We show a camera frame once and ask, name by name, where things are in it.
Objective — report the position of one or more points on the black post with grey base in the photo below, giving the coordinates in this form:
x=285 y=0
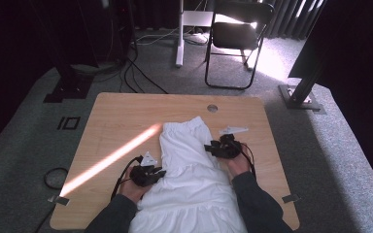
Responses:
x=304 y=89

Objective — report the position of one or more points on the person's left hand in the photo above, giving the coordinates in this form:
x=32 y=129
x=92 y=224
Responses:
x=134 y=192

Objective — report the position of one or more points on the black folding chair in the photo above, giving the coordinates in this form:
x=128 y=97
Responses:
x=236 y=35

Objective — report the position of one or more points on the dark equipment rack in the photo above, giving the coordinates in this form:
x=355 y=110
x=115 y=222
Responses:
x=116 y=32

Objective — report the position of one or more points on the grey pleated curtain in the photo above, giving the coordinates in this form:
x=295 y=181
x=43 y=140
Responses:
x=285 y=19

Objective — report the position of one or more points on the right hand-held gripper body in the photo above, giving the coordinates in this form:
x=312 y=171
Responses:
x=228 y=149

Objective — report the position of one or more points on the black stand with square base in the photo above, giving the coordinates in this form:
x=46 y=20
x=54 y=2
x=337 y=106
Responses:
x=68 y=87

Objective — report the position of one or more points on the white desk frame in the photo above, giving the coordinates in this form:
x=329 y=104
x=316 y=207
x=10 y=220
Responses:
x=179 y=48

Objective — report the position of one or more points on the white tiered skirt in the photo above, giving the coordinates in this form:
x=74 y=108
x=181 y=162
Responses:
x=187 y=181

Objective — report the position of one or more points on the grey round table grommet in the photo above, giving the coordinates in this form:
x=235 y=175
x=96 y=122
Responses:
x=212 y=108

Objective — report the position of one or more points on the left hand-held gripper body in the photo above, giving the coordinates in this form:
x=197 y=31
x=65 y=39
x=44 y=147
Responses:
x=142 y=176

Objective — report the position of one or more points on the grey tape piece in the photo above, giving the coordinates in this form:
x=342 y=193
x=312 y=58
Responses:
x=60 y=200
x=290 y=198

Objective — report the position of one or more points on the person's right hand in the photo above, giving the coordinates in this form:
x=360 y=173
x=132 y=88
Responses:
x=239 y=166

